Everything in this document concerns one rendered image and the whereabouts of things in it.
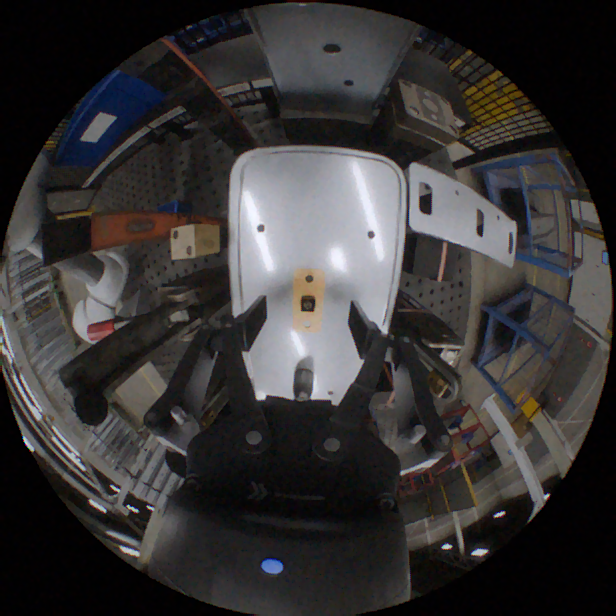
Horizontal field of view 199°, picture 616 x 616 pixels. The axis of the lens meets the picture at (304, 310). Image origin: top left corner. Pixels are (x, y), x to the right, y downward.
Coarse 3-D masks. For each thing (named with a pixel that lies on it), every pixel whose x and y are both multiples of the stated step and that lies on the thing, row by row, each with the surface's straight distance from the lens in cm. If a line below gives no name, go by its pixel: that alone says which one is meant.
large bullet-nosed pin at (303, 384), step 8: (296, 376) 28; (304, 376) 27; (312, 376) 28; (296, 384) 26; (304, 384) 26; (312, 384) 27; (296, 392) 26; (304, 392) 25; (312, 392) 27; (304, 400) 26
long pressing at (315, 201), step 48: (240, 192) 24; (288, 192) 22; (336, 192) 22; (384, 192) 24; (240, 240) 23; (288, 240) 21; (336, 240) 21; (384, 240) 23; (240, 288) 24; (288, 288) 22; (336, 288) 22; (384, 288) 24; (288, 336) 25; (336, 336) 25; (288, 384) 31; (336, 384) 31
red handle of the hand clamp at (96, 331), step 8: (176, 312) 21; (184, 312) 21; (104, 320) 26; (112, 320) 25; (120, 320) 24; (128, 320) 24; (168, 320) 22; (176, 320) 22; (184, 320) 21; (88, 328) 27; (96, 328) 26; (104, 328) 25; (112, 328) 25; (88, 336) 27; (96, 336) 27; (104, 336) 26
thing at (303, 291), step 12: (300, 276) 21; (324, 276) 21; (300, 288) 22; (312, 288) 22; (324, 288) 22; (300, 300) 22; (312, 300) 21; (300, 312) 23; (312, 312) 23; (300, 324) 23; (312, 324) 23
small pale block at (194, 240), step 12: (180, 228) 20; (192, 228) 19; (204, 228) 20; (216, 228) 22; (180, 240) 20; (192, 240) 19; (204, 240) 20; (216, 240) 22; (180, 252) 20; (192, 252) 19; (204, 252) 20; (216, 252) 22
